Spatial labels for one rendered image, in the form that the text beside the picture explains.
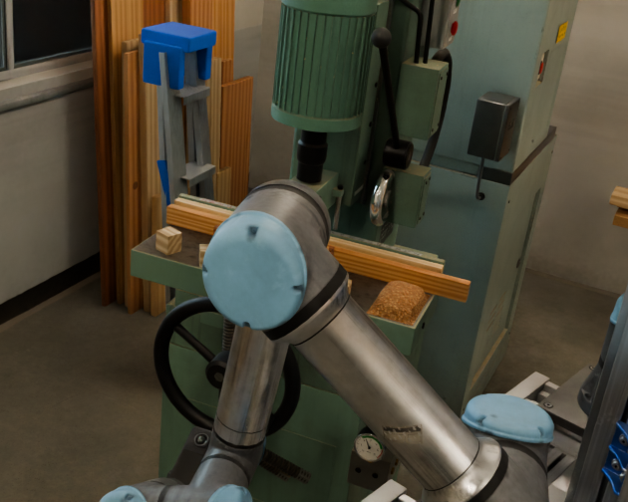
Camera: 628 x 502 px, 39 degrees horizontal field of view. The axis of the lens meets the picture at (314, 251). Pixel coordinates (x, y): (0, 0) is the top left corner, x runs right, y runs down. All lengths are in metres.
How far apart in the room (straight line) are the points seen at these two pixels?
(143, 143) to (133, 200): 0.21
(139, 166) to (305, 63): 1.66
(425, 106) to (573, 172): 2.23
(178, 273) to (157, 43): 0.95
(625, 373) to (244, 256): 0.62
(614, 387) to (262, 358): 0.50
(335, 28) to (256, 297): 0.78
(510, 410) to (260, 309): 0.41
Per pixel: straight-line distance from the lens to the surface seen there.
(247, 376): 1.18
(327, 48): 1.62
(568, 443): 1.72
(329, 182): 1.80
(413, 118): 1.86
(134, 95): 3.13
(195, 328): 1.82
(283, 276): 0.91
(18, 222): 3.24
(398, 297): 1.67
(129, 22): 3.21
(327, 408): 1.79
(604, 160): 3.99
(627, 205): 3.52
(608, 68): 3.91
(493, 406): 1.20
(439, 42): 1.92
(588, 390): 1.69
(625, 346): 1.30
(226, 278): 0.94
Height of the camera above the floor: 1.69
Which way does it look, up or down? 25 degrees down
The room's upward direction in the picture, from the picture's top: 7 degrees clockwise
